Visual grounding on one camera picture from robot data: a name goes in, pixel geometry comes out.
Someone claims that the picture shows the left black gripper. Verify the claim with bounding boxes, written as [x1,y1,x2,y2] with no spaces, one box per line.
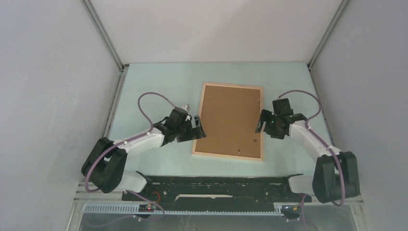
[175,115,205,143]

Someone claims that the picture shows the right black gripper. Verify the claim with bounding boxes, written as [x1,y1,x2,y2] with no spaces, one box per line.
[255,109,285,140]

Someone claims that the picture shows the wooden picture frame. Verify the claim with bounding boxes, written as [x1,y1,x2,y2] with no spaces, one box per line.
[191,82,265,162]

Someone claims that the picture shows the brown backing board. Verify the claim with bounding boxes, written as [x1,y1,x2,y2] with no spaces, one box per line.
[195,85,261,159]

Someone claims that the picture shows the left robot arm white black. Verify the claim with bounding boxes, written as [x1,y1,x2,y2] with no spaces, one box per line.
[81,107,206,201]

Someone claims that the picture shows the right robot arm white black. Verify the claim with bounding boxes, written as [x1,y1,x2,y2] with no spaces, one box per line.
[255,98,361,204]

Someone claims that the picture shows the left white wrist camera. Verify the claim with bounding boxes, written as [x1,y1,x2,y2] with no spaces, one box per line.
[180,104,191,112]

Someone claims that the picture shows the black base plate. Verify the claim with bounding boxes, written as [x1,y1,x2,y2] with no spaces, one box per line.
[139,176,302,213]

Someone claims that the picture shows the aluminium rail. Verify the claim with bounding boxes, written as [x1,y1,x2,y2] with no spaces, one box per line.
[74,182,364,205]

